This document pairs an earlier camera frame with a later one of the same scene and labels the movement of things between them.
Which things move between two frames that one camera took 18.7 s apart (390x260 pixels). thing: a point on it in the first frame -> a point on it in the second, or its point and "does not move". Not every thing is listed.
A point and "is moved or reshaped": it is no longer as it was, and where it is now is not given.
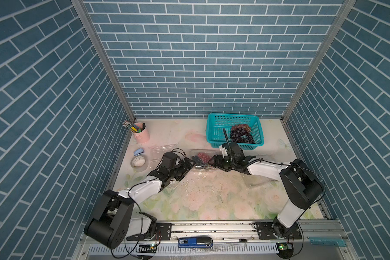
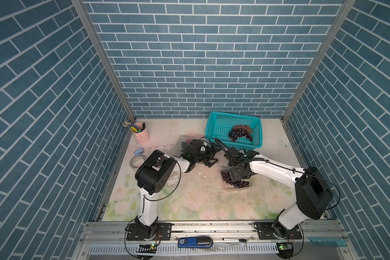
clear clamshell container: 201,157 is moved or reshaped
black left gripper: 184,169 -> 209,155
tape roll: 139,163 does not move
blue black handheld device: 195,242 does not move
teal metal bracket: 327,241 does not move
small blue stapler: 138,151 does not move
